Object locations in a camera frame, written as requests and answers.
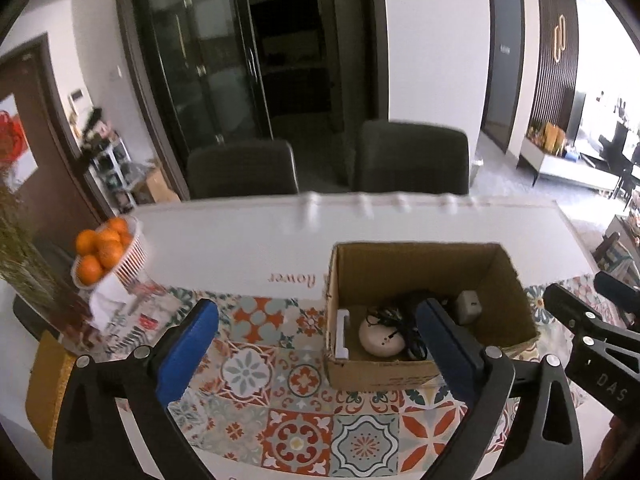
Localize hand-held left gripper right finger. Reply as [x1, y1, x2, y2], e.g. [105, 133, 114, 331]
[413, 298, 585, 480]

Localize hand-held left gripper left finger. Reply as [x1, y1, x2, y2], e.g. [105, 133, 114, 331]
[52, 298, 221, 480]

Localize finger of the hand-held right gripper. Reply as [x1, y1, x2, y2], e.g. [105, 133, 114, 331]
[594, 271, 640, 312]
[543, 283, 640, 348]

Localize black adapter with cable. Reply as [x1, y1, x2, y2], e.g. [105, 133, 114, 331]
[365, 290, 436, 361]

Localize pink round device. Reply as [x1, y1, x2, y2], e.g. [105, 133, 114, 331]
[358, 315, 407, 360]

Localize brown cardboard box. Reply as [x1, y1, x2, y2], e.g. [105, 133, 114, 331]
[322, 242, 541, 393]

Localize white power strip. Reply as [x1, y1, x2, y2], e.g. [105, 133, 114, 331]
[336, 309, 351, 361]

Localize person's right forearm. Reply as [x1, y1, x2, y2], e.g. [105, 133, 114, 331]
[597, 427, 640, 480]

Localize wooden armchair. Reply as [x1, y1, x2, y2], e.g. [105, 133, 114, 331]
[597, 232, 637, 281]

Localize white power adapter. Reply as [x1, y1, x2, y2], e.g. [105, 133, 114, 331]
[454, 290, 483, 325]

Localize white printed cloth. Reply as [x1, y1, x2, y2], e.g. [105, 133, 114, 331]
[89, 272, 168, 333]

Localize white fruit basket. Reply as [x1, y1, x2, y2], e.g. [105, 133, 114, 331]
[71, 216, 148, 290]

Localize patterned tile-print tablecloth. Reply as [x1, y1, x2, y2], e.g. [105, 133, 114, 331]
[90, 272, 640, 478]

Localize white television cabinet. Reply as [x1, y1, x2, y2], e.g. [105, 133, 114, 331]
[517, 137, 631, 196]

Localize yellow chair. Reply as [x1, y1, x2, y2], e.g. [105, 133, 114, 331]
[25, 332, 76, 451]

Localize cardboard box on floor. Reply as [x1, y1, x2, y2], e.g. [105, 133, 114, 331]
[132, 165, 181, 206]

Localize yellow gift boxes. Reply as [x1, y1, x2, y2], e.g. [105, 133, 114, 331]
[542, 122, 566, 153]

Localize dark dining chair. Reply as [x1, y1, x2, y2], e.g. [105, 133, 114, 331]
[353, 120, 471, 195]
[186, 140, 299, 201]

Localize dried plant bunch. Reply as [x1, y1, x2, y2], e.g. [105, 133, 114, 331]
[0, 170, 91, 336]

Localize white shoe shelf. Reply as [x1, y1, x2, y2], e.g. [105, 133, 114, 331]
[87, 140, 136, 213]

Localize brown wooden door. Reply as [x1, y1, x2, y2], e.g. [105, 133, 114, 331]
[0, 35, 103, 246]

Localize grey room door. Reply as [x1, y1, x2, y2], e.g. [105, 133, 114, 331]
[482, 0, 526, 153]

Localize dark glass cabinet doors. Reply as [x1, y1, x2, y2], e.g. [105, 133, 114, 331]
[116, 0, 273, 186]

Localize gold wall ornament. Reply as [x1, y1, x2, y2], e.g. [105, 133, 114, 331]
[552, 16, 567, 63]

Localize red wall picture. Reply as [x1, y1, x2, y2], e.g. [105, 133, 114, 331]
[0, 94, 38, 191]

